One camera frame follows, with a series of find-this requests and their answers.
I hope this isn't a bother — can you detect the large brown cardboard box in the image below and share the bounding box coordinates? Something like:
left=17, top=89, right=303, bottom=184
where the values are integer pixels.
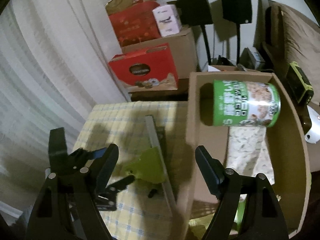
left=121, top=27, right=198, bottom=79

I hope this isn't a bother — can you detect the left black speaker on stand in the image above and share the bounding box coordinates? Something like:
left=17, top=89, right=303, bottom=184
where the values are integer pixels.
left=176, top=0, right=213, bottom=65

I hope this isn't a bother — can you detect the red paper gift bag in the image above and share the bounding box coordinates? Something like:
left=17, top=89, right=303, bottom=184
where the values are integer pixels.
left=109, top=1, right=161, bottom=47

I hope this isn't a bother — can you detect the white curtain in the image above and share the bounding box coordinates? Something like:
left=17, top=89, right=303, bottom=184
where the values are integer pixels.
left=1, top=0, right=130, bottom=222

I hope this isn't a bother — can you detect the green snack can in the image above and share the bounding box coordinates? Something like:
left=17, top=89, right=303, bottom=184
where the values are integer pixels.
left=213, top=80, right=281, bottom=127

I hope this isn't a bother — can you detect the large tan sofa cushion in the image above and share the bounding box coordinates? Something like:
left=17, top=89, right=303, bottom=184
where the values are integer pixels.
left=278, top=3, right=319, bottom=105

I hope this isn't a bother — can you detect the green window squeegee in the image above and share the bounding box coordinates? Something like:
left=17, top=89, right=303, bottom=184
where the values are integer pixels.
left=123, top=115, right=177, bottom=217

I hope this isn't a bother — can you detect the white rounded appliance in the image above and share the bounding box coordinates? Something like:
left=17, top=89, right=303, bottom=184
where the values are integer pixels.
left=305, top=106, right=320, bottom=144

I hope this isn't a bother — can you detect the pink white small box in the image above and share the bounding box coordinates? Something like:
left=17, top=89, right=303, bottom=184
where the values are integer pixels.
left=152, top=4, right=182, bottom=37

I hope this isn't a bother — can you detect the floral white cloth bag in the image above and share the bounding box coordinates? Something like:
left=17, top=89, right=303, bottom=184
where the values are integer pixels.
left=225, top=126, right=274, bottom=185

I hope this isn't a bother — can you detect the brown sofa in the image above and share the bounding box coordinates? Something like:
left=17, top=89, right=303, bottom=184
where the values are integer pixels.
left=252, top=0, right=320, bottom=106

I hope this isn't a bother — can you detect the yellow plaid tablecloth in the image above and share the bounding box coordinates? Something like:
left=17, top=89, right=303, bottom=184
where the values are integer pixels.
left=71, top=101, right=190, bottom=240

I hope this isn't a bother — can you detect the right black speaker on stand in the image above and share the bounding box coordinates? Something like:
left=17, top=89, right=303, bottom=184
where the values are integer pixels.
left=221, top=0, right=252, bottom=64

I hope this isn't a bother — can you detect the black speaker on stand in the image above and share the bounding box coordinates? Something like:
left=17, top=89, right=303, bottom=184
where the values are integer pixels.
left=221, top=0, right=252, bottom=64
left=176, top=0, right=213, bottom=65

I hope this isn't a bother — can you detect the green black portable device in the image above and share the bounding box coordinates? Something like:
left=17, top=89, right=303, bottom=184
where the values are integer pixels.
left=286, top=61, right=314, bottom=106

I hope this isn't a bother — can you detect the red gift box with handle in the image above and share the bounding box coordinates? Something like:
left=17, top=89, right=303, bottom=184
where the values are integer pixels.
left=109, top=43, right=178, bottom=93

